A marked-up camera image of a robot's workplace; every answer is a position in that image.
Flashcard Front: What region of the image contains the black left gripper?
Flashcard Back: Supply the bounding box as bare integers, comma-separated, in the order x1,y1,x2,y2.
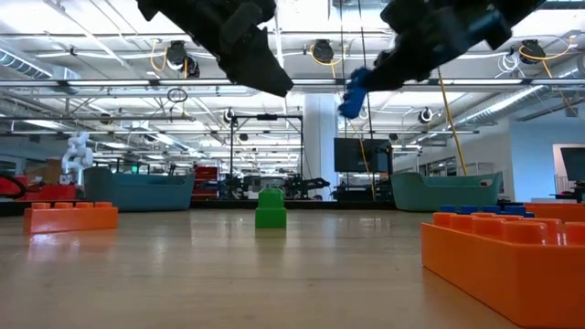
164,0,293,97

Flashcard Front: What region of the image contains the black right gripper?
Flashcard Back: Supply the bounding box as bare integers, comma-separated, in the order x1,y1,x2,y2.
365,0,485,91

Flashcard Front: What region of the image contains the green toy block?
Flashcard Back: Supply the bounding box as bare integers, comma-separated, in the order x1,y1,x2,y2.
254,187,288,228

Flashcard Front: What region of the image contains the long blue toy block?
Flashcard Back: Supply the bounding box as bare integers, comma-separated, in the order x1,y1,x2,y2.
438,204,535,218

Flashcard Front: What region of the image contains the large orange toy block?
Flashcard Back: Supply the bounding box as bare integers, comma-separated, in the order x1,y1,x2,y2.
420,211,585,328

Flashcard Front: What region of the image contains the long orange toy block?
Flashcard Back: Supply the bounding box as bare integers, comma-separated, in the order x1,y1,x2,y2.
23,201,119,235

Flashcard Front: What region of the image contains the black monitor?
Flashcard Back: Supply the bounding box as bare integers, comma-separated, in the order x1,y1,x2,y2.
560,146,585,184
333,137,393,174

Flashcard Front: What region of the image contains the white column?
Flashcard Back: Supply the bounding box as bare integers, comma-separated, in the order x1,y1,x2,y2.
303,93,339,201

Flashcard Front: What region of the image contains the red tool cabinet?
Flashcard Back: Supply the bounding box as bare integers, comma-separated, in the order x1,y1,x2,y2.
194,165,219,202

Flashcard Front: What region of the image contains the teal plastic bin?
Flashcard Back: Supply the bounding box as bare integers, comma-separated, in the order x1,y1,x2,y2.
390,171,504,213

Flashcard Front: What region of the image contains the long ceiling light bar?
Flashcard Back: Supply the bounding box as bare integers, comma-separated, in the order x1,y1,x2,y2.
0,78,585,88

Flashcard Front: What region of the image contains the blue-grey plastic bin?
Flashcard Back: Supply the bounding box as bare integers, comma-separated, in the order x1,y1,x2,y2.
83,166,197,213

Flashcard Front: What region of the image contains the cardboard box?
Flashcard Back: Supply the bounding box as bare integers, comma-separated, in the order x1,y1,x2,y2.
25,158,63,185

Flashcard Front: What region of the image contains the red crate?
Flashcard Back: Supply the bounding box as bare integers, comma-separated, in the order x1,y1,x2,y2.
16,175,77,202

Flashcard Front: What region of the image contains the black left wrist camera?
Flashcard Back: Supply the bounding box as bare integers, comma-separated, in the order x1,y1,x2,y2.
221,2,264,45

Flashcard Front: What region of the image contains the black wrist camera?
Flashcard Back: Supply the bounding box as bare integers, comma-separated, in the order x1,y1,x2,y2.
463,6,514,51
221,2,264,45

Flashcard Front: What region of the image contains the black metal frame rig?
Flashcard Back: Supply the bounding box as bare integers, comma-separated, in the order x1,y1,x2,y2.
229,113,304,202

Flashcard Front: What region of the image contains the yellow hanging cable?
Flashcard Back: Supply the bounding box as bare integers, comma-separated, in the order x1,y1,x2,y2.
437,68,469,177
358,135,378,202

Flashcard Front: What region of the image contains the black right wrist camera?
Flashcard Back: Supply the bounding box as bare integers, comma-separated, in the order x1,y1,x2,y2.
463,6,514,51

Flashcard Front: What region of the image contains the white cable coil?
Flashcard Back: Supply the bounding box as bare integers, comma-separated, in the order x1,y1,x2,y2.
496,52,523,75

